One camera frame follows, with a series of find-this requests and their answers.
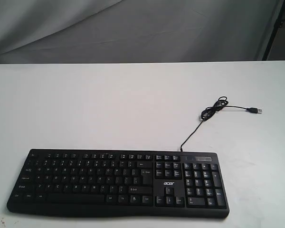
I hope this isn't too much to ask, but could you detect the black acer keyboard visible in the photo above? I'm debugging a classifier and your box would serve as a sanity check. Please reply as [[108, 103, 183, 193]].
[[7, 149, 230, 219]]

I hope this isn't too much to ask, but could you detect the grey backdrop cloth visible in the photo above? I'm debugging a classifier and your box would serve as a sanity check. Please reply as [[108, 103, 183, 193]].
[[0, 0, 283, 64]]

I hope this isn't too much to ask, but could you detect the black USB cable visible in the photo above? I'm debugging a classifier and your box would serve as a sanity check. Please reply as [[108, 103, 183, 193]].
[[180, 96, 263, 152]]

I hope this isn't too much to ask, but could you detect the black metal stand frame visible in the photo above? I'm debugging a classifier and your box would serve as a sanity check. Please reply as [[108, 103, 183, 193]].
[[262, 0, 285, 61]]

